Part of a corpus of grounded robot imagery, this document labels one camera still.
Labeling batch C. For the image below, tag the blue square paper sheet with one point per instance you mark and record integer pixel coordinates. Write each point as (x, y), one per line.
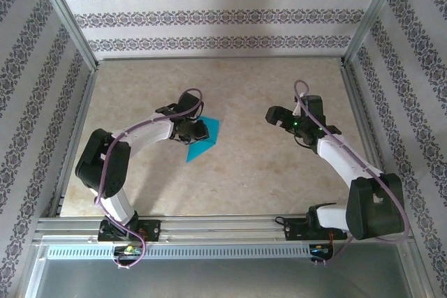
(206, 148)

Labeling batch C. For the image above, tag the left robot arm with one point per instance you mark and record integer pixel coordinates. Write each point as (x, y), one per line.
(97, 165)

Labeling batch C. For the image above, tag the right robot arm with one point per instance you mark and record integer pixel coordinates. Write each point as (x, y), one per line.
(373, 207)

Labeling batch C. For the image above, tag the grey metal sheet panel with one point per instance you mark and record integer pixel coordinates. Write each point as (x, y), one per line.
(223, 277)

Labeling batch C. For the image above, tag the small circuit board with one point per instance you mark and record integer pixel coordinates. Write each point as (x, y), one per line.
(129, 250)
(319, 251)

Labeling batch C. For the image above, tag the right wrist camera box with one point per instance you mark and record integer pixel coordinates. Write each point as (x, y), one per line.
(297, 124)

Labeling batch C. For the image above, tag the aluminium back frame rail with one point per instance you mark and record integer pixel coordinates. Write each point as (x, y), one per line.
(220, 58)

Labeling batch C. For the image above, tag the aluminium right side rail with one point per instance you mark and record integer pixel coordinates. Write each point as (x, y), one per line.
(361, 109)

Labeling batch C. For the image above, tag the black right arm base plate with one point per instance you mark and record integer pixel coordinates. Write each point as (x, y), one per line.
(293, 230)

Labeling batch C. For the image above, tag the aluminium left side rail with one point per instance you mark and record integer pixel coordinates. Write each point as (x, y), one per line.
(75, 137)

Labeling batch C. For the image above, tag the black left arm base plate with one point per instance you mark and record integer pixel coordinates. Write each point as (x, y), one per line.
(153, 230)

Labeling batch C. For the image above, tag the aluminium right frame post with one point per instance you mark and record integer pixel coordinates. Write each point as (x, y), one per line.
(375, 12)

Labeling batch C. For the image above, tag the aluminium frame post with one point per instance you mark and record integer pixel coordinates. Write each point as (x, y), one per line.
(63, 15)
(375, 12)

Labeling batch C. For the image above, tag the aluminium left frame post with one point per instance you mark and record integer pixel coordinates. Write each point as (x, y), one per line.
(63, 15)

